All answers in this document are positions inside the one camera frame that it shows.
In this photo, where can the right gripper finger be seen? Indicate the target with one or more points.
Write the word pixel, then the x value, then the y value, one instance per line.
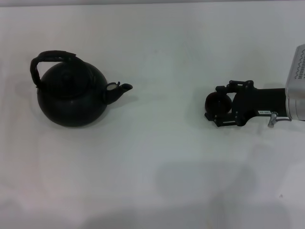
pixel 238 86
pixel 226 122

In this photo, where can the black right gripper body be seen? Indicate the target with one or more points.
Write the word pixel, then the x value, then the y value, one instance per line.
pixel 257 102

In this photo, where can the small black teacup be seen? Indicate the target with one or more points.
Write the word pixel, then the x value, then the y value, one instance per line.
pixel 215 102

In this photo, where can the black round teapot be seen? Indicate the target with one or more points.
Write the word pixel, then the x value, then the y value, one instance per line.
pixel 69 100

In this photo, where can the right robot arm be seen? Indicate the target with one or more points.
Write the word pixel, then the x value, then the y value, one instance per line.
pixel 297 109

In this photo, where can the right wrist camera silver box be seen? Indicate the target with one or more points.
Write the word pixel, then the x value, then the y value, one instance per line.
pixel 297 71

